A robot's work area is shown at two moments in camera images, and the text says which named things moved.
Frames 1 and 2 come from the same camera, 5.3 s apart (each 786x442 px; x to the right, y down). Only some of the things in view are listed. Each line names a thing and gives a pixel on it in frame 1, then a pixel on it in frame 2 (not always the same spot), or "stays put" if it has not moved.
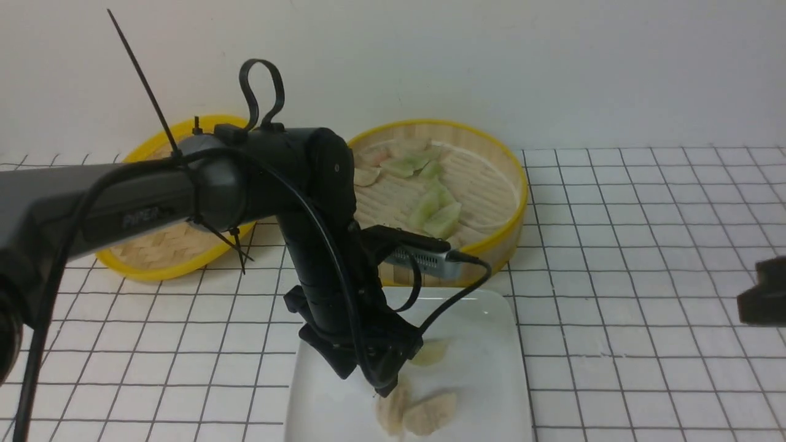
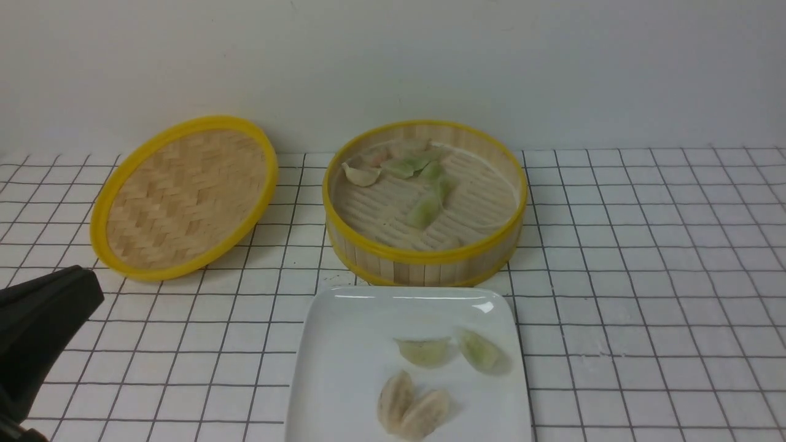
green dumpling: (441, 223) to (484, 353)
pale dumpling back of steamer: (412, 147) stays put
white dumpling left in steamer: (365, 176) stays put
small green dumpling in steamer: (432, 171) stays put
